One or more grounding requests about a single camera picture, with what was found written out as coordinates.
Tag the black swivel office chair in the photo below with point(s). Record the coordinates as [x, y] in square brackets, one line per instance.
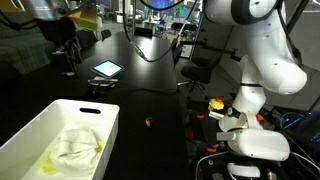
[198, 75]

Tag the small orange object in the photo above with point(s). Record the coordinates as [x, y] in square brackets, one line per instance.
[148, 121]

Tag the plaid green sofa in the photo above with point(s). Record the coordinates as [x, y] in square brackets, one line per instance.
[24, 49]

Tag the white towel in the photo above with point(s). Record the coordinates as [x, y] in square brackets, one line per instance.
[76, 139]

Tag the dark office chair far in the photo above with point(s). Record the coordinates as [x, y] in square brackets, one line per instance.
[105, 34]

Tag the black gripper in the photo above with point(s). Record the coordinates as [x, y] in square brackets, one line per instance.
[57, 31]

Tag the yellow wrist camera box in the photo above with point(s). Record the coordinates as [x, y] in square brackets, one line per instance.
[85, 17]

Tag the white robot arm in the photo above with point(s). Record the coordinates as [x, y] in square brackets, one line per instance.
[269, 63]

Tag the white VR headset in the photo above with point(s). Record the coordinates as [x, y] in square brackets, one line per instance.
[257, 143]

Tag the white VR controller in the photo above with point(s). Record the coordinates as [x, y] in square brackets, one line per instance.
[236, 170]

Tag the white plastic bucket bin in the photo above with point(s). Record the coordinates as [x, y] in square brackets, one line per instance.
[20, 155]

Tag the colourful toy blocks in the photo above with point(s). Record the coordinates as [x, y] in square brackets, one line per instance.
[216, 104]

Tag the lit tablet on table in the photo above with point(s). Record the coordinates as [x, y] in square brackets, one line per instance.
[107, 69]

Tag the yellow towel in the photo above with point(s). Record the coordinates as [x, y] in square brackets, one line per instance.
[46, 166]

